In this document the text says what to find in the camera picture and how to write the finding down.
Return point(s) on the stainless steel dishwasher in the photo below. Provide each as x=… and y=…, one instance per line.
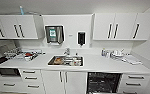
x=103, y=83

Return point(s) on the chrome faucet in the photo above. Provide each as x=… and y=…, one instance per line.
x=67, y=51

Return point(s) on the black soap dispenser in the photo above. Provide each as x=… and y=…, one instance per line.
x=81, y=38

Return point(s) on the white mug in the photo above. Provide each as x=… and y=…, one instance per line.
x=76, y=61

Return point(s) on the stainless steel sink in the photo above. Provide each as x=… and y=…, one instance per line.
x=66, y=65

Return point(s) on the orange food container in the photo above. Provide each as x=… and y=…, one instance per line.
x=58, y=60

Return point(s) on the steel paper towel dispenser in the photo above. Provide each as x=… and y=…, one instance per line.
x=53, y=34

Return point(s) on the blue dish soap bottle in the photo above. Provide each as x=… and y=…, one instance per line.
x=103, y=52

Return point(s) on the small white bottle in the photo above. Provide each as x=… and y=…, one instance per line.
x=107, y=53

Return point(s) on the white two-door sink cabinet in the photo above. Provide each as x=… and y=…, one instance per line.
x=64, y=83

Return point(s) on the white three-drawer unit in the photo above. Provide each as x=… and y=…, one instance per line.
x=31, y=80

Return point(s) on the white dishes on counter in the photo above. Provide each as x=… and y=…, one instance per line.
x=132, y=60

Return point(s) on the blue spray bottle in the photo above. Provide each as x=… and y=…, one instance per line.
x=21, y=10

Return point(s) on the narrow white drawer unit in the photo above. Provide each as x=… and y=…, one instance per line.
x=134, y=83

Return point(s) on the built-in black microwave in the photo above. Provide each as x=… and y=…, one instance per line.
x=8, y=72

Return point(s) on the wide white drawer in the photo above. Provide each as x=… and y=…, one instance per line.
x=9, y=84

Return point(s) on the small wall label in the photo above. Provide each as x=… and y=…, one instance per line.
x=71, y=33

